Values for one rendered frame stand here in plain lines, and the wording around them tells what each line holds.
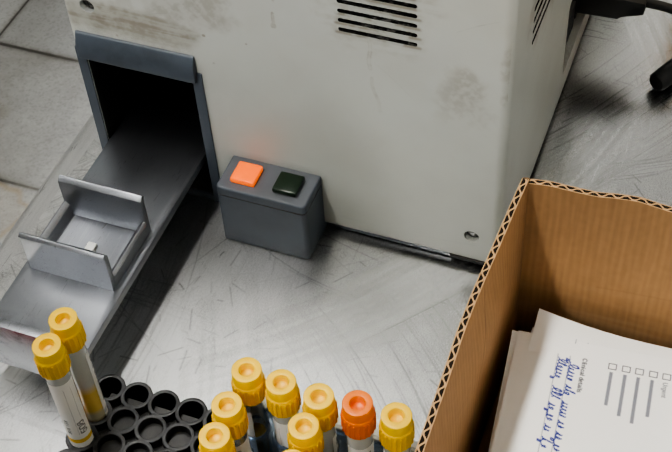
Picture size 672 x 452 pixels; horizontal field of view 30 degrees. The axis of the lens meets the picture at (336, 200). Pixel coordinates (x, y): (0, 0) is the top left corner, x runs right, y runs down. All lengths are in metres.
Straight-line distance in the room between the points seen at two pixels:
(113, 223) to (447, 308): 0.21
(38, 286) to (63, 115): 1.47
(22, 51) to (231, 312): 1.63
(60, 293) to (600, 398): 0.32
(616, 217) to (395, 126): 0.15
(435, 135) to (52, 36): 1.72
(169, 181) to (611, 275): 0.29
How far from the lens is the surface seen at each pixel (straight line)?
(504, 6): 0.64
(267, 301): 0.78
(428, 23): 0.66
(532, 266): 0.69
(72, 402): 0.68
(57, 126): 2.20
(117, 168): 0.81
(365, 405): 0.59
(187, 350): 0.76
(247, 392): 0.61
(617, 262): 0.67
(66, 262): 0.75
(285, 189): 0.76
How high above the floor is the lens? 1.49
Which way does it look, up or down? 48 degrees down
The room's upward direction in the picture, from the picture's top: 4 degrees counter-clockwise
